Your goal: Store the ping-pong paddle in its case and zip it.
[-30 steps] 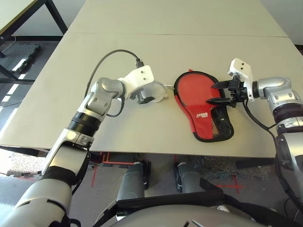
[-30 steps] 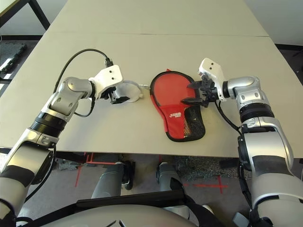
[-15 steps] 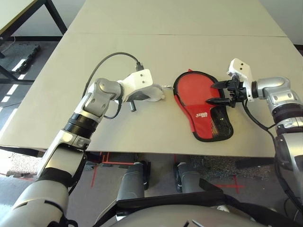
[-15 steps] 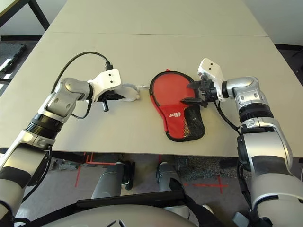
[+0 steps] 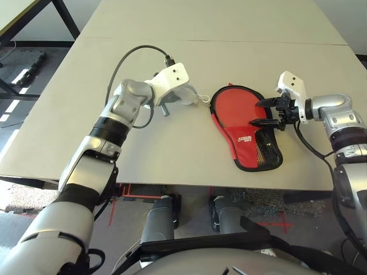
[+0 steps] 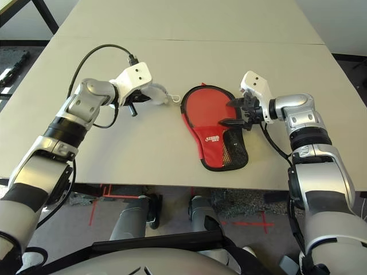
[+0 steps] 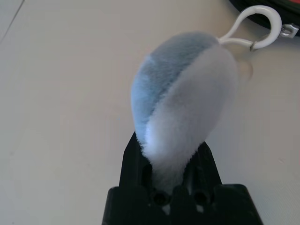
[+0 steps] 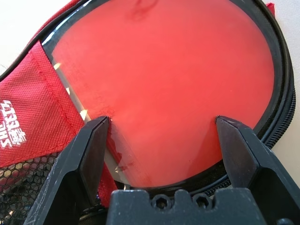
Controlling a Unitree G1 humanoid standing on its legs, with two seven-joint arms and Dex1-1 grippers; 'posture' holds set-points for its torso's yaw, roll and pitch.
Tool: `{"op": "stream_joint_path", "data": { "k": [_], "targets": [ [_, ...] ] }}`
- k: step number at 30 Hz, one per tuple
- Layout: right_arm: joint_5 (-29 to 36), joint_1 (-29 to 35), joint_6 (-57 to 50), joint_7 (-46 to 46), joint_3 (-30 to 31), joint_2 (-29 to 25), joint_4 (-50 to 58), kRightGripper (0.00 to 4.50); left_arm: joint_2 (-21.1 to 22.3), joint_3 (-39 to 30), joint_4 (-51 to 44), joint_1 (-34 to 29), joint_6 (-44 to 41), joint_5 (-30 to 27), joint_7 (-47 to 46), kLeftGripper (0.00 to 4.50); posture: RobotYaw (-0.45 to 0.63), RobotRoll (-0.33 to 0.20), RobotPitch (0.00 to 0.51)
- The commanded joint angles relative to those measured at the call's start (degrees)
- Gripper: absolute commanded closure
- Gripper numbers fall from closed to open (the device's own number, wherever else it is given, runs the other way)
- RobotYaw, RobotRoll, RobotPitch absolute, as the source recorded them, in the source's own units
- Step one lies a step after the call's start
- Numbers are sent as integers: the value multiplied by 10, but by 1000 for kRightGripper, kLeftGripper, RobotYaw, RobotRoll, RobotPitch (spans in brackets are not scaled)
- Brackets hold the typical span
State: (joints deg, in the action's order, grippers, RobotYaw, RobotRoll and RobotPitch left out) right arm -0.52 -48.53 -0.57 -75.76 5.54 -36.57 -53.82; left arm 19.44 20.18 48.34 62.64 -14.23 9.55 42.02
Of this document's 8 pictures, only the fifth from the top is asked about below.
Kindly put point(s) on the white perforated shoe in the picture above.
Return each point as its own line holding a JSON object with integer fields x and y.
{"x": 268, "y": 252}

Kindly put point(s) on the red black paddle case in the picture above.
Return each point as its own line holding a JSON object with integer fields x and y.
{"x": 243, "y": 149}

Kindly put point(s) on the clear plastic bag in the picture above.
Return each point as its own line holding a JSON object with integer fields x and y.
{"x": 186, "y": 94}

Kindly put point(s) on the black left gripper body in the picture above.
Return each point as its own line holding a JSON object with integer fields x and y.
{"x": 170, "y": 98}

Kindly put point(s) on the black framed side table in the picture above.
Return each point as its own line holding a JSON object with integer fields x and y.
{"x": 67, "y": 17}

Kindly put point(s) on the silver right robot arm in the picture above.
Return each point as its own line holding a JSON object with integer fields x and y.
{"x": 335, "y": 106}

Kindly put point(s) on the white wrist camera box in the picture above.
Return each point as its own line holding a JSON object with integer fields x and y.
{"x": 295, "y": 86}
{"x": 172, "y": 77}

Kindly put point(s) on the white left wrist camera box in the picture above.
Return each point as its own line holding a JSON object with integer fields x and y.
{"x": 172, "y": 77}

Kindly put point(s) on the grey speckled foam mat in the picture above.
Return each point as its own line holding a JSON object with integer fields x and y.
{"x": 28, "y": 197}
{"x": 266, "y": 200}

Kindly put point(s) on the grey left robot leg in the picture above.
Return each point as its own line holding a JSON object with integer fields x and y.
{"x": 159, "y": 217}

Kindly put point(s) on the silver robot torso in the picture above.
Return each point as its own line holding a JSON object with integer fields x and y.
{"x": 215, "y": 263}

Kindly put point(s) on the grey robot leg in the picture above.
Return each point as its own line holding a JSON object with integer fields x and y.
{"x": 159, "y": 217}
{"x": 228, "y": 215}

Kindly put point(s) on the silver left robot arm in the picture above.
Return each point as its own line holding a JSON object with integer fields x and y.
{"x": 123, "y": 97}

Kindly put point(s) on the black waist bar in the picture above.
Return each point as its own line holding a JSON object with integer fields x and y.
{"x": 200, "y": 240}

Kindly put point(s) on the black floor mat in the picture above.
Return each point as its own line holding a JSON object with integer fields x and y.
{"x": 23, "y": 66}

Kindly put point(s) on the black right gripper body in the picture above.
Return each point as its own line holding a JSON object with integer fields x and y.
{"x": 285, "y": 113}

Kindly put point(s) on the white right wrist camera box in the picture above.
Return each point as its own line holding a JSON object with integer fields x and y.
{"x": 295, "y": 86}

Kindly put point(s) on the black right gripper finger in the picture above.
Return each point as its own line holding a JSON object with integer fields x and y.
{"x": 266, "y": 123}
{"x": 268, "y": 102}

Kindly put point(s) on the grey right robot leg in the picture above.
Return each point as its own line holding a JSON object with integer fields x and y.
{"x": 228, "y": 215}

